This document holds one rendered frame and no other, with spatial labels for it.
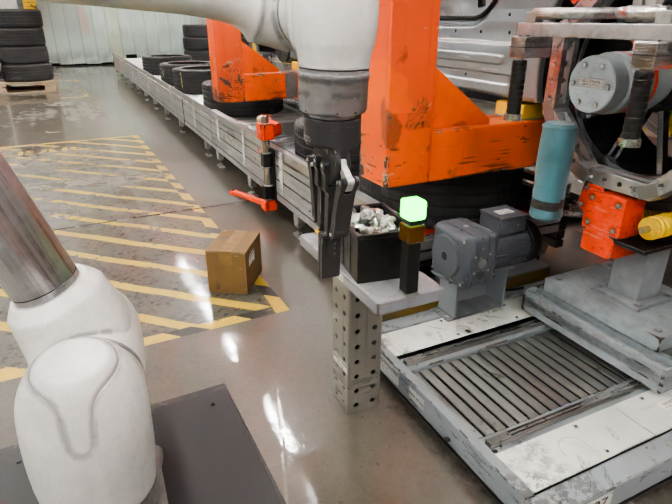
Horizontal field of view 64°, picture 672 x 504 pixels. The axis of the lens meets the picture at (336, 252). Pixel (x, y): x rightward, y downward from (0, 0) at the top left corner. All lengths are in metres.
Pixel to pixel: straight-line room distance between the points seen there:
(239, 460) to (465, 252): 0.94
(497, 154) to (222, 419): 1.24
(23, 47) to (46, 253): 8.27
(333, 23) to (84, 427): 0.56
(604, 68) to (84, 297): 1.15
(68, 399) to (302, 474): 0.76
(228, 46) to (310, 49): 2.72
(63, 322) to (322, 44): 0.53
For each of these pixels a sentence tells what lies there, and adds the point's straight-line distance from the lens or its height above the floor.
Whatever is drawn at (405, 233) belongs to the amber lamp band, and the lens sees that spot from 1.09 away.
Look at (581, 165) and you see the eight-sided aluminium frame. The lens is 1.62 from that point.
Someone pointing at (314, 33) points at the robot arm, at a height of 0.98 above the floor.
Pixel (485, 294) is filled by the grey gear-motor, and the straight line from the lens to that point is 1.98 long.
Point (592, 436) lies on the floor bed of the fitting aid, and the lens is 1.48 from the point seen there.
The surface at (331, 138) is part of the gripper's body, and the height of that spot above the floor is 0.85.
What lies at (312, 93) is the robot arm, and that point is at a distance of 0.68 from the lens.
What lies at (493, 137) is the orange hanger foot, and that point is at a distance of 1.83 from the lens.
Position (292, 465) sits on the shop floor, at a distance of 1.40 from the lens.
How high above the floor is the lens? 0.99
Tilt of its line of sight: 24 degrees down
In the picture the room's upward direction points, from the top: straight up
